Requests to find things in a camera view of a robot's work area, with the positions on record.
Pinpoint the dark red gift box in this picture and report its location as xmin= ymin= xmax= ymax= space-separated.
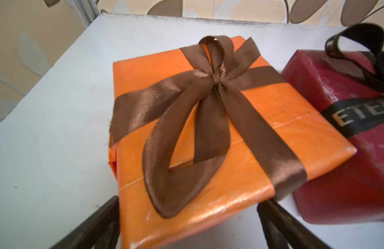
xmin=282 ymin=50 xmax=384 ymax=225

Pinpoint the orange gift box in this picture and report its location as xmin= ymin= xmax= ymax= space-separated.
xmin=109 ymin=36 xmax=347 ymax=249

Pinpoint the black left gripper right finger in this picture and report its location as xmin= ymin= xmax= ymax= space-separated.
xmin=257 ymin=199 xmax=330 ymax=249

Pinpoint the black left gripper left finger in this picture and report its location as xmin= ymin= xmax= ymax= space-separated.
xmin=52 ymin=196 xmax=120 ymax=249

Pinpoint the black lettered ribbon bow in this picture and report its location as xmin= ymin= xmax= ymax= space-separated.
xmin=322 ymin=23 xmax=384 ymax=138

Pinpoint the brown satin ribbon bow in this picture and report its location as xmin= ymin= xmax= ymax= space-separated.
xmin=109 ymin=36 xmax=307 ymax=218

